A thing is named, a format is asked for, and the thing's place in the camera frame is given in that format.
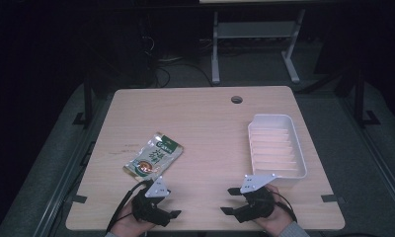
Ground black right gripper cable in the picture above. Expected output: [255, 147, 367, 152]
[274, 192, 299, 223]

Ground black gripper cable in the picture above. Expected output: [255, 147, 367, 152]
[274, 192, 299, 223]
[105, 180, 148, 235]

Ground white plastic ribbed tray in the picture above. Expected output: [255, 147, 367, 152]
[247, 113, 308, 186]

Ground green and white seasoning packet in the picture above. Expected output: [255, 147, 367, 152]
[122, 131, 185, 183]

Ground white metal stand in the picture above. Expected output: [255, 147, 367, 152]
[210, 9, 307, 85]

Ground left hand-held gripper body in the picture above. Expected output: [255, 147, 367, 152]
[131, 176, 172, 228]

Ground black metal stand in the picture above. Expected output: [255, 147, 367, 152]
[71, 77, 95, 129]
[352, 67, 382, 128]

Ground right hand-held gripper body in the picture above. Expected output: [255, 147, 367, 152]
[234, 173, 279, 224]

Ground person's left hand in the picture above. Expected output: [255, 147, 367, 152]
[111, 200, 158, 237]

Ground person's right hand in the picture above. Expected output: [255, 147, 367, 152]
[252, 184, 294, 237]

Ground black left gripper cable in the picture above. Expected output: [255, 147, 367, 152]
[105, 180, 148, 235]

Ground black floor cables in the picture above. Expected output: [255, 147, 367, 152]
[142, 33, 216, 89]

